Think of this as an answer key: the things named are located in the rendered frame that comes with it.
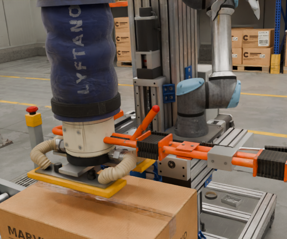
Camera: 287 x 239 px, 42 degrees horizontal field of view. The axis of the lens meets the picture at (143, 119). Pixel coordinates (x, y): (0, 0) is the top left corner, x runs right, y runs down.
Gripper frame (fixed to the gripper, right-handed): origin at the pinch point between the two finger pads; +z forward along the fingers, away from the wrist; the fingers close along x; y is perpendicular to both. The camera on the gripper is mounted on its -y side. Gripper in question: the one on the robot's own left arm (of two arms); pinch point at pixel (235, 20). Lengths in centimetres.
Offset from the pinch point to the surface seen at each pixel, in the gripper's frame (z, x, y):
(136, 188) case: 58, -30, 20
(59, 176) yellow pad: 44, -43, 44
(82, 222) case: 58, -34, 47
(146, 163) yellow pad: 45, -23, 23
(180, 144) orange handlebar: 32.5, -6.0, 31.8
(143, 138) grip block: 31.9, -18.1, 32.4
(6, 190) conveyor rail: 96, -141, -5
